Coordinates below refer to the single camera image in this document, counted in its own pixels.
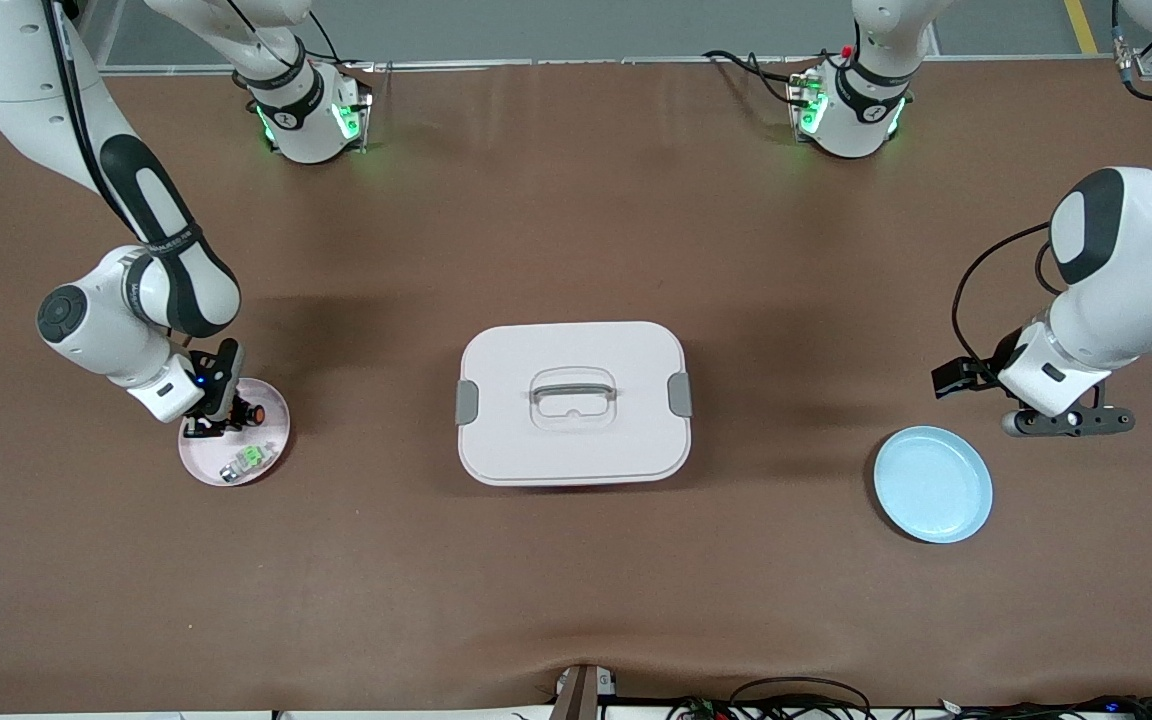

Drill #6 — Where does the pink round plate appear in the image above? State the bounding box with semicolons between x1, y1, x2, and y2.
178;377;292;488

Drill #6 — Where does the light blue round plate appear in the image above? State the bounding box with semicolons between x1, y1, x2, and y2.
873;425;994;545

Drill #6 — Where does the white lidded storage box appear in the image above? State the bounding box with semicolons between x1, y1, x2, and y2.
454;320;694;489

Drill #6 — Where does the green push-button switch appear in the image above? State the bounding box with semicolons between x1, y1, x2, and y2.
219;442;279;485

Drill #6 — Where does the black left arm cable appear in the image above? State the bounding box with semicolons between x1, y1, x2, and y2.
951;0;1152;376

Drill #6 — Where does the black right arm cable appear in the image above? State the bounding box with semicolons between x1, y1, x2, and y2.
41;0;152;246

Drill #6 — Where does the black looped cable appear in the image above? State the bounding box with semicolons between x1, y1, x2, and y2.
729;677;874;720

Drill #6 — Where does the black cable bundle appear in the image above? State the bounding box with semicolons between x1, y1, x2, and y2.
936;694;1152;720

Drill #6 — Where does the black arm base cable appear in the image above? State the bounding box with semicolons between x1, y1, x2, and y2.
276;0;379;73
703;48;819;106

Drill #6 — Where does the camera mount post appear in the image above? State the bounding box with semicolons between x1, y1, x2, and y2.
551;663;619;720

